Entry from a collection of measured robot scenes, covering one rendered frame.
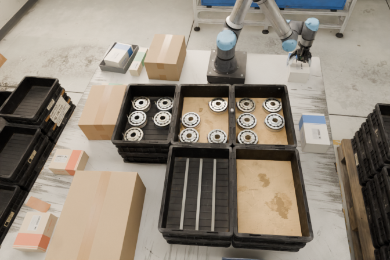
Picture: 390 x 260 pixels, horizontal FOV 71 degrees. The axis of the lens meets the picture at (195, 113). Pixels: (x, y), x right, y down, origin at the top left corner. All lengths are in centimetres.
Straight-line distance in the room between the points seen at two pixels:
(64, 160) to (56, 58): 218
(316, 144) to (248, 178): 43
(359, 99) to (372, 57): 65
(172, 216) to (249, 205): 35
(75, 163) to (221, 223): 84
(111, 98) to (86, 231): 76
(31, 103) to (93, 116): 94
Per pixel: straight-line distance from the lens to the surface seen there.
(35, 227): 156
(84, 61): 346
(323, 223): 149
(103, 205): 131
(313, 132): 160
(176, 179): 135
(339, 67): 324
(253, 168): 137
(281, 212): 131
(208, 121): 150
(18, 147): 243
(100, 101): 170
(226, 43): 166
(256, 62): 203
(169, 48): 192
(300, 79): 192
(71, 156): 165
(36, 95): 254
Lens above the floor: 205
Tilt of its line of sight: 53 degrees down
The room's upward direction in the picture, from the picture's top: 6 degrees counter-clockwise
